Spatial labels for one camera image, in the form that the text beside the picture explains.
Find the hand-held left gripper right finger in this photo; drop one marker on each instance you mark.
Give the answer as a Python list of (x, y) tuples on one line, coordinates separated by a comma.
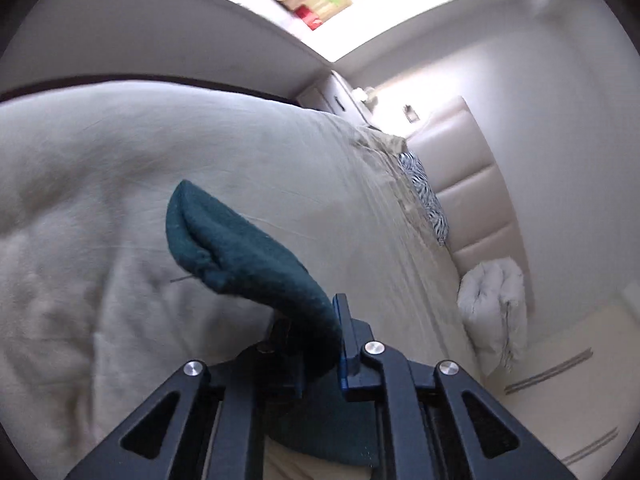
[(343, 315)]

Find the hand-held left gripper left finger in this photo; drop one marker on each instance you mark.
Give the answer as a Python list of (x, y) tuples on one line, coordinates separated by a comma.
[(250, 375)]

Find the teal knit sweater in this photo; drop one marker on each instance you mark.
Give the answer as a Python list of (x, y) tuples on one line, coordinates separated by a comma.
[(240, 240)]

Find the zebra print pillow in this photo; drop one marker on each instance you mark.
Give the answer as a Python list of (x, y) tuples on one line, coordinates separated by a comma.
[(425, 195)]

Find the white folded duvet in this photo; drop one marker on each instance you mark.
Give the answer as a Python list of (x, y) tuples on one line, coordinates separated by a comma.
[(490, 300)]

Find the beige padded headboard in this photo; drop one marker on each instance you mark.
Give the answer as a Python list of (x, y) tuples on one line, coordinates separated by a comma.
[(475, 200)]

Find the white nightstand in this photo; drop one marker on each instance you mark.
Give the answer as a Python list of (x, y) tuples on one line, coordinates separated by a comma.
[(330, 97)]

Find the beige bedspread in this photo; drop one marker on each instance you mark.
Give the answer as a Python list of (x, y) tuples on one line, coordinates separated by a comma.
[(125, 185)]

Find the white wardrobe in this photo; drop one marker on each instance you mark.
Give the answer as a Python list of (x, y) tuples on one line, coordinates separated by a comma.
[(575, 410)]

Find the wall socket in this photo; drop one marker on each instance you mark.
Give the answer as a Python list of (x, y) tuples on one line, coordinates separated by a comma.
[(411, 113)]

